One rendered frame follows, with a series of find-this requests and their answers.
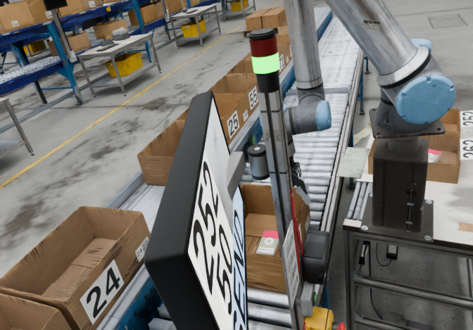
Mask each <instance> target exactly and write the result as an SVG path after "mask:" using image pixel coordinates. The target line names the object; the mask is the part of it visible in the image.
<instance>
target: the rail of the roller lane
mask: <svg viewBox="0 0 473 330"><path fill-rule="evenodd" d="M363 58H364V52H363V51H362V49H360V52H359V56H358V62H357V65H356V69H355V74H354V78H353V84H352V87H351V93H350V97H349V106H350V112H349V107H347V110H346V116H345V120H344V123H343V129H342V133H341V138H340V142H339V148H338V151H337V155H336V161H335V165H334V171H333V174H332V180H331V184H330V187H329V193H328V197H327V202H326V206H325V209H324V215H323V219H322V225H321V229H320V231H328V232H329V240H330V243H329V245H331V241H332V234H333V229H334V222H335V217H336V210H337V205H338V202H339V194H340V190H341V183H342V178H343V177H337V172H338V170H339V167H340V165H341V162H342V160H343V157H344V154H345V152H346V149H347V147H348V142H349V138H350V134H351V126H352V122H353V114H354V110H355V102H356V99H357V94H358V87H359V82H360V75H361V70H362V63H363ZM323 286H324V284H323V285H319V284H315V292H316V294H317V304H316V305H315V307H317V306H318V305H319V302H320V295H321V293H322V289H323Z"/></svg>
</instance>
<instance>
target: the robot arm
mask: <svg viewBox="0 0 473 330"><path fill-rule="evenodd" d="M325 2H326V3H327V5H328V6H329V7H330V8H331V10H332V11H333V12H334V14H335V15H336V17H337V18H338V19H339V20H340V22H341V23H342V25H343V26H344V27H345V28H346V30H347V31H348V33H349V34H350V35H351V36H352V38H353V39H354V40H355V42H356V43H357V44H358V46H359V47H360V48H361V49H362V51H363V52H364V54H365V55H366V56H367V57H368V59H369V60H370V62H371V63H372V64H373V66H374V67H375V68H376V69H377V71H378V74H377V84H378V85H379V86H380V95H381V101H380V102H379V105H378V108H377V111H376V113H375V122H376V124H377V125H378V126H379V127H381V128H382V129H385V130H389V131H392V132H414V131H418V130H421V129H424V128H427V127H428V126H430V125H431V124H432V123H433V122H434V121H436V120H438V119H440V118H442V117H443V116H444V115H445V114H446V113H447V112H448V111H449V110H450V109H451V108H452V107H453V104H454V103H455V98H456V90H455V87H454V84H453V82H452V81H451V79H450V78H448V77H447V76H446V75H445V74H444V72H443V71H442V69H441V68H440V67H439V65H438V64H437V62H436V61H435V60H434V58H433V56H432V55H431V49H432V47H431V42H430V41H429V40H427V39H410V38H409V37H408V36H407V34H406V33H405V31H404V29H403V28H402V27H401V25H400V24H399V22H398V21H397V20H396V18H395V17H394V15H393V14H392V12H391V11H390V10H389V8H388V6H387V5H386V4H385V2H384V1H383V0H325ZM284 7H285V13H286V21H287V26H288V31H289V40H290V45H291V53H292V58H293V63H294V72H295V76H296V90H297V95H298V106H294V107H290V108H287V107H286V106H285V105H284V104H283V105H284V117H285V124H286V135H287V142H288V149H289V161H290V167H291V179H292V186H293V187H294V186H295V185H296V186H297V187H296V193H297V194H299V195H300V196H301V198H302V200H304V202H305V204H306V205H308V206H310V197H309V188H308V186H307V185H305V183H304V182H303V180H302V179H299V178H298V173H299V177H301V175H302V173H301V167H300V164H299V162H294V153H295V152H296V149H295V146H294V140H293V137H292V135H297V134H305V133H309V132H317V131H324V130H326V129H329V128H330V127H331V126H332V116H331V110H330V106H329V102H328V101H325V92H324V85H323V80H322V73H321V67H320V55H319V49H318V43H317V31H316V24H315V13H314V7H313V0H284ZM296 164H297V165H296ZM299 169H300V172H299Z"/></svg>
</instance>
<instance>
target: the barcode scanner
mask: <svg viewBox="0 0 473 330"><path fill-rule="evenodd" d="M329 243H330V240H329V232H328V231H318V230H310V229H309V230H308V232H307V235H306V237H305V242H304V245H303V256H301V267H302V269H303V271H304V272H309V273H315V274H316V278H317V283H315V282H309V281H308V283H312V284H319V285H323V284H324V277H325V272H326V270H327V261H328V257H329V247H330V245H329Z"/></svg>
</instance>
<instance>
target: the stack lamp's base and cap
mask: <svg viewBox="0 0 473 330"><path fill-rule="evenodd" d="M275 35H276V30H275V29H274V28H263V29H258V30H254V31H251V32H250V33H249V34H248V38H249V39H250V40H252V41H260V40H265V39H270V38H272V37H274V36H275ZM256 79H257V84H258V91H259V92H260V93H265V94H266V93H272V92H275V91H278V90H279V89H280V83H279V71H278V70H276V71H274V72H269V73H264V74H258V73H256Z"/></svg>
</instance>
